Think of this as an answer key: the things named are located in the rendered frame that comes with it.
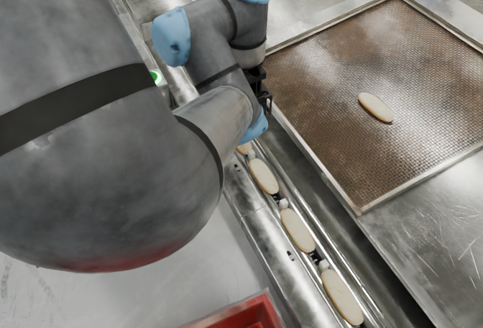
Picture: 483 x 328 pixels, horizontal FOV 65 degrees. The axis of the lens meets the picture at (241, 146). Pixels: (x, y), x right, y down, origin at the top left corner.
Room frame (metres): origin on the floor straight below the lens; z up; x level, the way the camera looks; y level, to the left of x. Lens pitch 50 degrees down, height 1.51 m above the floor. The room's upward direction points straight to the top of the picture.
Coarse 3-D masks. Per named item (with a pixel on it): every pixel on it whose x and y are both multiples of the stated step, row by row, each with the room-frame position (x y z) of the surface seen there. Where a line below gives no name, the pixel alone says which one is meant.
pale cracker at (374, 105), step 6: (360, 96) 0.64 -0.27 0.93; (366, 96) 0.64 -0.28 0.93; (372, 96) 0.64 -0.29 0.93; (360, 102) 0.63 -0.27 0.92; (366, 102) 0.62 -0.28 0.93; (372, 102) 0.62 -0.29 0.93; (378, 102) 0.62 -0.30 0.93; (366, 108) 0.61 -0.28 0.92; (372, 108) 0.60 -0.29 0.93; (378, 108) 0.60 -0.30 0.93; (384, 108) 0.60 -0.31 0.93; (378, 114) 0.58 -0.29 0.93; (384, 114) 0.58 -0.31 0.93; (390, 114) 0.58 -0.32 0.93; (384, 120) 0.57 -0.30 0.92; (390, 120) 0.57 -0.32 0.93
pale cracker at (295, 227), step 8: (280, 216) 0.38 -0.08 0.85; (288, 216) 0.38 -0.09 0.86; (296, 216) 0.38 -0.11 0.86; (288, 224) 0.36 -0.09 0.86; (296, 224) 0.36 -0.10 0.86; (304, 224) 0.36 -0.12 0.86; (288, 232) 0.34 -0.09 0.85; (296, 232) 0.34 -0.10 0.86; (304, 232) 0.34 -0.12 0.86; (296, 240) 0.33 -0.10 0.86; (304, 240) 0.32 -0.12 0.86; (312, 240) 0.33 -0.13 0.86; (304, 248) 0.31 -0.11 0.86; (312, 248) 0.31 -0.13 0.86
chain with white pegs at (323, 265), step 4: (248, 152) 0.53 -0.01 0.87; (252, 152) 0.53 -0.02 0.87; (248, 156) 0.53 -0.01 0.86; (252, 156) 0.52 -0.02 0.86; (272, 196) 0.43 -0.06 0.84; (276, 196) 0.43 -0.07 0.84; (280, 200) 0.40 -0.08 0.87; (284, 200) 0.40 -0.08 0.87; (280, 204) 0.40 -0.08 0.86; (284, 204) 0.40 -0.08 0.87; (280, 208) 0.40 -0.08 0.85; (284, 208) 0.40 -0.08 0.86; (312, 252) 0.31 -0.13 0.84; (316, 256) 0.30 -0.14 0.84; (316, 260) 0.29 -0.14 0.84; (324, 260) 0.28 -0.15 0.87; (320, 264) 0.28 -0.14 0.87; (324, 264) 0.27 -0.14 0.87; (328, 264) 0.27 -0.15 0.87; (320, 268) 0.27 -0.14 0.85; (324, 268) 0.27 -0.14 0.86; (320, 272) 0.27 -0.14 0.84; (360, 324) 0.18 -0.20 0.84
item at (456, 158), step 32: (384, 0) 0.99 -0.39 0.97; (352, 32) 0.88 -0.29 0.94; (384, 32) 0.86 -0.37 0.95; (416, 32) 0.84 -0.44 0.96; (352, 64) 0.76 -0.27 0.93; (480, 64) 0.71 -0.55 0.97; (416, 96) 0.63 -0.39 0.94; (448, 96) 0.62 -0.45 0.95; (288, 128) 0.57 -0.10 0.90; (320, 128) 0.57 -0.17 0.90; (352, 128) 0.56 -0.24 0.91; (384, 128) 0.55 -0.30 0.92; (416, 128) 0.55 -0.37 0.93; (480, 128) 0.53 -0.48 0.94; (448, 160) 0.46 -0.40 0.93; (352, 192) 0.41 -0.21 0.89
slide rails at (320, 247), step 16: (256, 144) 0.57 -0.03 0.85; (240, 160) 0.52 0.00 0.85; (288, 192) 0.44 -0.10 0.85; (272, 208) 0.40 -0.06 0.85; (288, 208) 0.40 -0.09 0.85; (320, 240) 0.33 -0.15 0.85; (304, 256) 0.30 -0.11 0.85; (320, 256) 0.30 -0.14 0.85; (336, 272) 0.27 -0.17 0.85; (320, 288) 0.24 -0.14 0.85; (352, 288) 0.24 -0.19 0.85; (368, 320) 0.19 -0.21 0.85
